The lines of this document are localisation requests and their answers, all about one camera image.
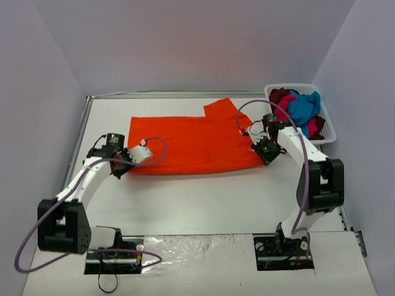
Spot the orange t shirt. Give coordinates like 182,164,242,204
128,97,263,175

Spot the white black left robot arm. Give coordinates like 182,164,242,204
37,133,134,254

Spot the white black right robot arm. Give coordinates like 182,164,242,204
247,113,344,255

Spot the pink t shirt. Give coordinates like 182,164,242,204
272,94,322,139

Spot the dark red t shirt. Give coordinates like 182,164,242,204
269,88,297,111

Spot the blue t shirt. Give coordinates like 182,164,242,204
287,90,325,140

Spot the white plastic laundry basket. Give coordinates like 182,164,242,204
264,83,336,146

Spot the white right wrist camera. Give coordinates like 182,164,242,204
246,120,268,145

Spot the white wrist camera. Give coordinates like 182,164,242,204
246,120,268,145
128,145,153,164

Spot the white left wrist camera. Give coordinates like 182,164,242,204
128,145,153,164

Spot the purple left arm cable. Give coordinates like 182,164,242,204
14,136,168,273

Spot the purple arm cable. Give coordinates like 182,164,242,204
235,99,312,260
14,136,168,273

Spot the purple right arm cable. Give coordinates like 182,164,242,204
235,99,312,260

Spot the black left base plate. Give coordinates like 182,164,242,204
84,251,142,275

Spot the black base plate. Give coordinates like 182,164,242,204
84,251,142,275
253,234,314,271

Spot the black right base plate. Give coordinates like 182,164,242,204
253,234,314,271

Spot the thin black cable loop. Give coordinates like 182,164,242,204
97,272,119,294

